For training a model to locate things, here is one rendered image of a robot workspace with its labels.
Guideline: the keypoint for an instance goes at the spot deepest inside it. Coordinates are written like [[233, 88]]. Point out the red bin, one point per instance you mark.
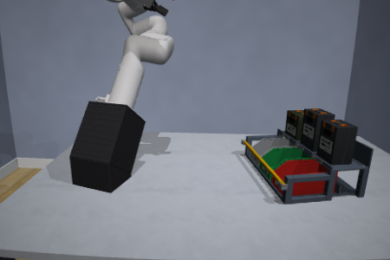
[[302, 166]]

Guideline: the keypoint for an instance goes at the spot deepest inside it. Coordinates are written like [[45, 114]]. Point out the yellow bar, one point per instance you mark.
[[264, 163]]

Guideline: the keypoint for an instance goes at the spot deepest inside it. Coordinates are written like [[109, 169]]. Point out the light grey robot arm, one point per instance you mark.
[[141, 46]]

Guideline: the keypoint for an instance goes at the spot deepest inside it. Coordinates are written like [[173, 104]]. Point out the grey open bin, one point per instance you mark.
[[265, 145]]

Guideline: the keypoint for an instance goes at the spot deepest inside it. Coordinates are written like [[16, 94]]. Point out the dark grey metal shelf rack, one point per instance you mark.
[[361, 161]]

